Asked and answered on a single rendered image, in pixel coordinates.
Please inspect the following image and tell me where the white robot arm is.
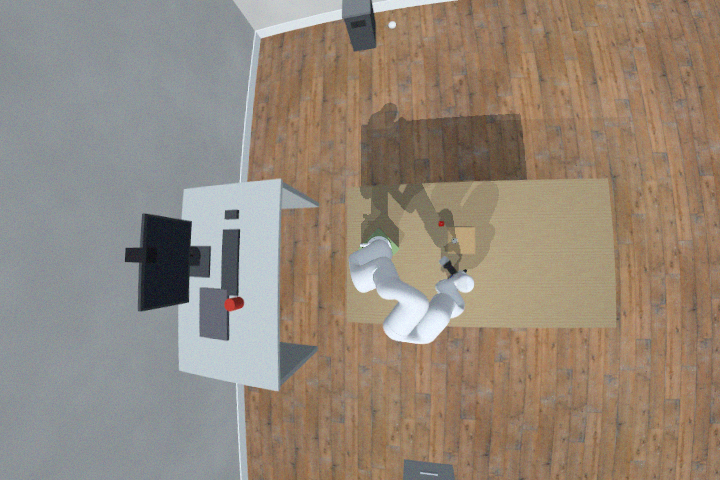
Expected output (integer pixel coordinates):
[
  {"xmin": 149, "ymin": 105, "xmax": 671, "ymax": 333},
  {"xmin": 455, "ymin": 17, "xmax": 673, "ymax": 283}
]
[{"xmin": 349, "ymin": 236, "xmax": 474, "ymax": 344}]

